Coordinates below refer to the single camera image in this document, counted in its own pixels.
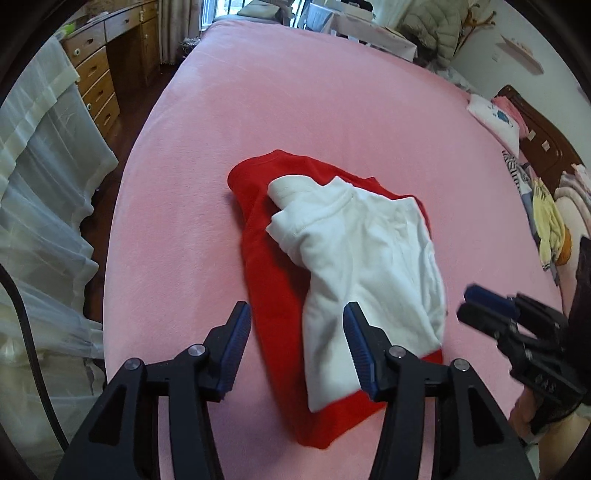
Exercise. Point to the person's right hand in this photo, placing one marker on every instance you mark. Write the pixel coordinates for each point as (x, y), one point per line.
(524, 415)

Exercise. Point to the pink bed sheet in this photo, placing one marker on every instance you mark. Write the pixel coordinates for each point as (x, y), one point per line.
(300, 115)

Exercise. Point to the pink pillow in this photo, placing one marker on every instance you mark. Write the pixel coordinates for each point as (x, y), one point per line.
(512, 110)

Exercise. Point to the red garment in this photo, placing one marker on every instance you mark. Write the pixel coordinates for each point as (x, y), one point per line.
(272, 258)

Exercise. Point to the grey blue garment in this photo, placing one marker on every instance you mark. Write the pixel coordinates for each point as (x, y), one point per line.
(526, 194)

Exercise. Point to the white sheer curtain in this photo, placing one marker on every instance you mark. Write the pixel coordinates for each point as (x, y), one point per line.
(46, 207)

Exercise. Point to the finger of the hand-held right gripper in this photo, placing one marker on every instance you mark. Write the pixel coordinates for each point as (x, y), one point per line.
(485, 321)
(491, 297)

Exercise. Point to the beige window curtain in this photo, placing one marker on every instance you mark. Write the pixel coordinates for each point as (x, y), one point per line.
(184, 27)

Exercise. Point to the beige puffer jacket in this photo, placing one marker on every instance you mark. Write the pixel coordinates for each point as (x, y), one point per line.
(436, 27)

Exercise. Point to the wooden coat rack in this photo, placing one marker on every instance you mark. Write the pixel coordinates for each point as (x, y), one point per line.
(478, 14)

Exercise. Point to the yellow knit sweater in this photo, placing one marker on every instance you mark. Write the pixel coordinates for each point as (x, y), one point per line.
(549, 226)

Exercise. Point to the white wall shelf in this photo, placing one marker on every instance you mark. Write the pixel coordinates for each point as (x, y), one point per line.
(521, 53)

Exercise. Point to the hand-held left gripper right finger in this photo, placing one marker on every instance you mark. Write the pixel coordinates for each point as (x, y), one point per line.
(353, 330)

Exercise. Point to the wooden desk with drawers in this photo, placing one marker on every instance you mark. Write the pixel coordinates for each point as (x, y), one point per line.
(106, 60)

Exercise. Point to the person's right forearm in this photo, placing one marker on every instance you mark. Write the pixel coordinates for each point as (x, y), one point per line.
(568, 447)

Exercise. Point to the folded cream blankets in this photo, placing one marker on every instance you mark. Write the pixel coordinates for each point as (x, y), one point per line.
(575, 217)

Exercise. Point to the dark wooden headboard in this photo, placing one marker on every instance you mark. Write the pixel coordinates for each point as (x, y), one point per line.
(549, 134)

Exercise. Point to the striped garment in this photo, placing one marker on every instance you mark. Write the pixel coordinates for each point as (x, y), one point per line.
(511, 166)

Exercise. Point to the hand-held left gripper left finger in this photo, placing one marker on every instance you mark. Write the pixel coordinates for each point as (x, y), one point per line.
(238, 332)

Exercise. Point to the table with white cloth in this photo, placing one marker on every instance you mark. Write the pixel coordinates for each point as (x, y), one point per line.
(360, 27)

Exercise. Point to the white long-sleeve top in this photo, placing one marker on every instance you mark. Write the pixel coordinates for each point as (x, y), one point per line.
(369, 258)

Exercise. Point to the white pillow with blue print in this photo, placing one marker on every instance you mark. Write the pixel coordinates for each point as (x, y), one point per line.
(494, 120)

